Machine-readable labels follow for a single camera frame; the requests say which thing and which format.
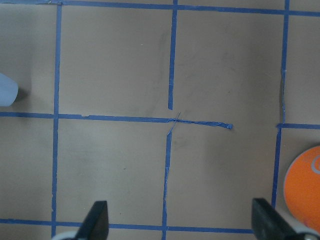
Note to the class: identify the light blue cup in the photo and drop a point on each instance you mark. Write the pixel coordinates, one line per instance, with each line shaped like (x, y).
(8, 91)

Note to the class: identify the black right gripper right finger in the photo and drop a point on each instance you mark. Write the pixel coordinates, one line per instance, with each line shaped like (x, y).
(268, 224)

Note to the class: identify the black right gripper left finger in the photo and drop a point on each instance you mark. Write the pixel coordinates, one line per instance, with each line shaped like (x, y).
(96, 224)

